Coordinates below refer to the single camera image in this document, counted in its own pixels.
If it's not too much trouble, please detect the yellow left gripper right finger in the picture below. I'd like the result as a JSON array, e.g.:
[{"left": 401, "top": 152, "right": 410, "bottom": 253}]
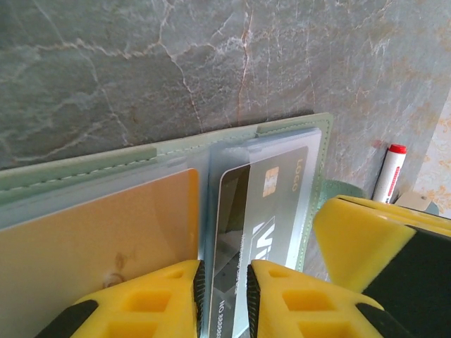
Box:
[{"left": 246, "top": 259, "right": 414, "bottom": 338}]

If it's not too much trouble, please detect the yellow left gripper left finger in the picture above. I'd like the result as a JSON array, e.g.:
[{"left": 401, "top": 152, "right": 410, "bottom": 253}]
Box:
[{"left": 35, "top": 259, "right": 206, "bottom": 338}]

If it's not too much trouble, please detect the gold card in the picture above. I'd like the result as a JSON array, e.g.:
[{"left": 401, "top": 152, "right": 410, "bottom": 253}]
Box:
[{"left": 0, "top": 168, "right": 201, "bottom": 338}]

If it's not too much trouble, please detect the grey VIP card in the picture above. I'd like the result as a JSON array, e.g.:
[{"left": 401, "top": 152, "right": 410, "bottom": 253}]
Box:
[{"left": 207, "top": 146, "right": 311, "bottom": 338}]

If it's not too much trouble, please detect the green leather card holder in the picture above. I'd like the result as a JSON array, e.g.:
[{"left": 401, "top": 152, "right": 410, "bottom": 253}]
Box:
[{"left": 0, "top": 112, "right": 364, "bottom": 338}]

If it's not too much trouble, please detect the red whiteboard marker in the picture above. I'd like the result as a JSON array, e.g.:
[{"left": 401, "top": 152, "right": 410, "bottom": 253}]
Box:
[{"left": 372, "top": 143, "right": 408, "bottom": 205}]

